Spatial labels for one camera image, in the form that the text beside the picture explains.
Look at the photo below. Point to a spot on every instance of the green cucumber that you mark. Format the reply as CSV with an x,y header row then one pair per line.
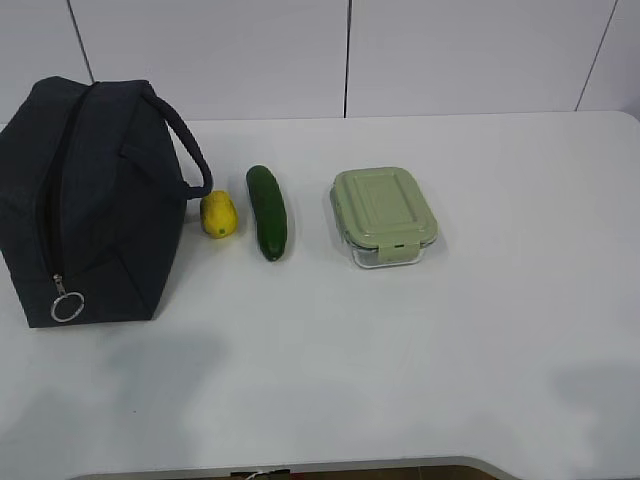
x,y
269,212

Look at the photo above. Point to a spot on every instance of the glass container with green lid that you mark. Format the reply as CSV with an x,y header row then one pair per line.
x,y
383,216

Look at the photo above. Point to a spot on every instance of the yellow lemon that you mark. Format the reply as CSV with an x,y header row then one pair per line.
x,y
218,215

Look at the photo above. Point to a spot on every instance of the dark navy lunch bag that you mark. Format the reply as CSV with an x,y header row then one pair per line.
x,y
95,181

